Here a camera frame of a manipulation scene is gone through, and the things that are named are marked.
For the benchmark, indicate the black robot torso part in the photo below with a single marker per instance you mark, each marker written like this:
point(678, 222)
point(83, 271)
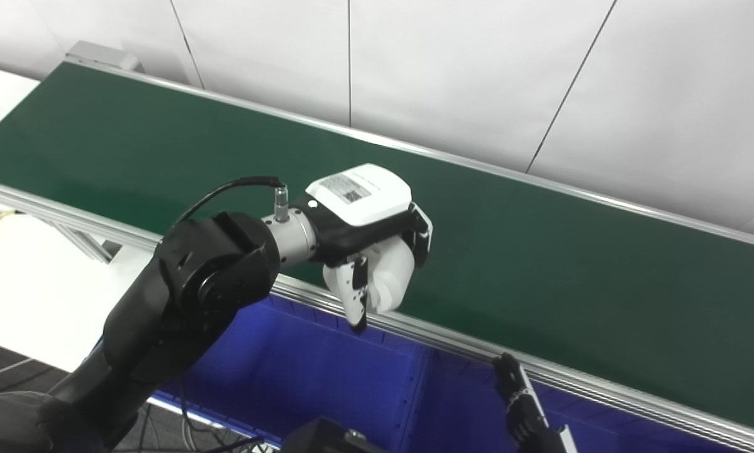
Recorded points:
point(326, 439)

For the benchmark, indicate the green conveyor belt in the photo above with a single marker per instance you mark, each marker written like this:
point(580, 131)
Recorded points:
point(540, 251)
point(603, 384)

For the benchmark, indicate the blue plastic bin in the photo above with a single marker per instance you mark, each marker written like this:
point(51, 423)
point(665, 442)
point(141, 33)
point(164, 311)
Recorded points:
point(465, 409)
point(326, 377)

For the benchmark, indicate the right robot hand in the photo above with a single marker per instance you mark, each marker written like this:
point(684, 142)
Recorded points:
point(527, 415)

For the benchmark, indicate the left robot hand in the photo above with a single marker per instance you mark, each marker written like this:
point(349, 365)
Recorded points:
point(364, 195)

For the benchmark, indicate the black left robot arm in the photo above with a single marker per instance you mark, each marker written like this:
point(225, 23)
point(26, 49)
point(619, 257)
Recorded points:
point(182, 302)

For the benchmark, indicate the grey conveyor end housing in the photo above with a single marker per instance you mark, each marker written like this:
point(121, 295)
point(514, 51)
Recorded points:
point(103, 55)

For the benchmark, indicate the white plastic part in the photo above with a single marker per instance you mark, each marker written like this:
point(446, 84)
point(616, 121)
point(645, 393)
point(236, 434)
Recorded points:
point(392, 277)

